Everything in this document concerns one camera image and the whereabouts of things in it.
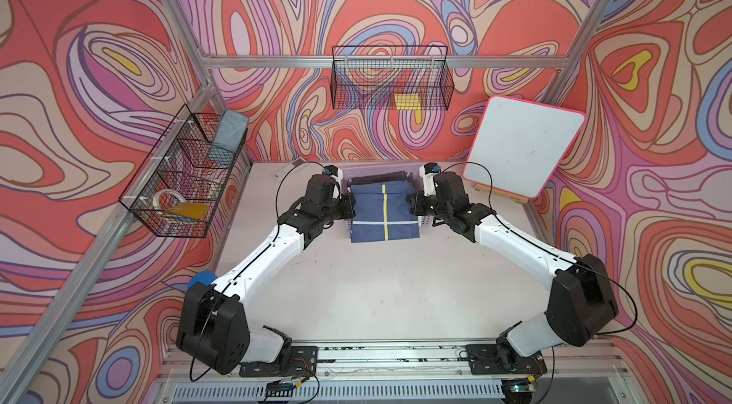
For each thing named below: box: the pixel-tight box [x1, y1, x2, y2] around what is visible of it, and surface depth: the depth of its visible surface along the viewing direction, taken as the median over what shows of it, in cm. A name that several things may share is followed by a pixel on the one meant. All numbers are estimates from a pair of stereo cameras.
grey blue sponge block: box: [212, 108, 249, 154], surface depth 83 cm
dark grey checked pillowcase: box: [347, 170, 413, 186], surface depth 113 cm
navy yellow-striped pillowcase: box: [349, 180, 421, 243], surface depth 86 cm
